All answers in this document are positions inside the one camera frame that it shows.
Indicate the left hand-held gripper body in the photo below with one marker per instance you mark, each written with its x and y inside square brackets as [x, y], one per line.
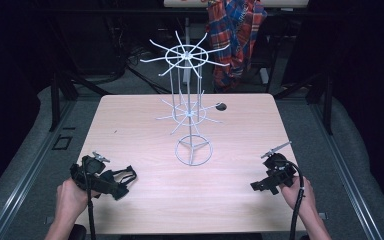
[96, 181]

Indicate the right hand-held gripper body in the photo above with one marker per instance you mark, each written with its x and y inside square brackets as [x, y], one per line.
[280, 171]

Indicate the person's right hand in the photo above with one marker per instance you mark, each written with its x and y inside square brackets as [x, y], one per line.
[301, 198]

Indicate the person's left hand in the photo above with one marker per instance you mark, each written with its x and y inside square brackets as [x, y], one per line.
[70, 203]

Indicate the black chair seat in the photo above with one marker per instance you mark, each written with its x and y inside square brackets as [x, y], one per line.
[78, 232]

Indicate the white table leg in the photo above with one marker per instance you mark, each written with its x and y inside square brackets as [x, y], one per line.
[187, 50]

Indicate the red blue plaid cloth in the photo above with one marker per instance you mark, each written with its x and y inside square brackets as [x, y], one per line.
[235, 40]

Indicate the black rectangular floor bracket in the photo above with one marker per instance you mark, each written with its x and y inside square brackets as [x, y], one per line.
[62, 142]

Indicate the aluminium floor rail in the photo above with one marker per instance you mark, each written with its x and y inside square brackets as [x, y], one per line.
[343, 166]
[30, 173]

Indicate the black metal stand frame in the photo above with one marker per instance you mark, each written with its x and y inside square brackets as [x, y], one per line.
[55, 103]
[328, 106]

